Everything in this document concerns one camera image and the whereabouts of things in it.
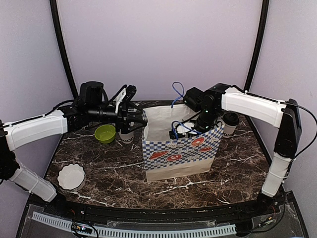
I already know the white fluted ceramic dish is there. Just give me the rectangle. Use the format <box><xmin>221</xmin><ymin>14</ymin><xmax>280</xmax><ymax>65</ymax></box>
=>
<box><xmin>57</xmin><ymin>164</ymin><xmax>86</xmax><ymax>192</ymax></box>

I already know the paper cup holding straws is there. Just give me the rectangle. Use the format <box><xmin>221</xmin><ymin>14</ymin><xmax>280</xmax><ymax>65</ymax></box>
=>
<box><xmin>119</xmin><ymin>132</ymin><xmax>134</xmax><ymax>144</ymax></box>

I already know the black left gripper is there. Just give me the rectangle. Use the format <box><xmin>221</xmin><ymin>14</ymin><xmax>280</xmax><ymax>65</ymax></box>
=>
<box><xmin>88</xmin><ymin>102</ymin><xmax>148</xmax><ymax>134</ymax></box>

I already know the blue checkered paper bag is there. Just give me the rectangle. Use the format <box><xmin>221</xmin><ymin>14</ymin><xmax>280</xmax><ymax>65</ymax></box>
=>
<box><xmin>142</xmin><ymin>102</ymin><xmax>224</xmax><ymax>181</ymax></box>

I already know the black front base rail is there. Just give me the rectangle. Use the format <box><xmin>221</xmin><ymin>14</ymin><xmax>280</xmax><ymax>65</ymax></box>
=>
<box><xmin>27</xmin><ymin>190</ymin><xmax>293</xmax><ymax>226</ymax></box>

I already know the right black frame post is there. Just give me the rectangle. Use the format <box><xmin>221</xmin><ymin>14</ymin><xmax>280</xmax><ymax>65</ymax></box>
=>
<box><xmin>244</xmin><ymin>0</ymin><xmax>269</xmax><ymax>91</ymax></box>

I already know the green plastic bowl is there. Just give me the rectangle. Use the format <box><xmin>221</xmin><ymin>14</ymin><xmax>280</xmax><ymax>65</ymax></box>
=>
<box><xmin>94</xmin><ymin>124</ymin><xmax>116</xmax><ymax>144</ymax></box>

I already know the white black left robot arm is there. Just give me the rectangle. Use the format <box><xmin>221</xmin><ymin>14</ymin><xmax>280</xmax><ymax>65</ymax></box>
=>
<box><xmin>0</xmin><ymin>81</ymin><xmax>147</xmax><ymax>216</ymax></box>

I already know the black coffee cup lid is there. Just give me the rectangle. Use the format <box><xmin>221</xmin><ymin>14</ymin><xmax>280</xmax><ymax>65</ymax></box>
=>
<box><xmin>222</xmin><ymin>112</ymin><xmax>239</xmax><ymax>126</ymax></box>

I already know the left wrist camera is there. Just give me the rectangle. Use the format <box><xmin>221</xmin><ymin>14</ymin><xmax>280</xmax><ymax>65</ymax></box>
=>
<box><xmin>113</xmin><ymin>85</ymin><xmax>137</xmax><ymax>114</ymax></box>

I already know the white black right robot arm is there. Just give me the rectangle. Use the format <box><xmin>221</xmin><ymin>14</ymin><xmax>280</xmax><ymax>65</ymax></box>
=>
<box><xmin>183</xmin><ymin>83</ymin><xmax>302</xmax><ymax>215</ymax></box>

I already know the white slotted cable duct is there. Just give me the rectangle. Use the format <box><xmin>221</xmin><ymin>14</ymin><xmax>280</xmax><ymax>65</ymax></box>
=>
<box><xmin>31</xmin><ymin>212</ymin><xmax>236</xmax><ymax>238</ymax></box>

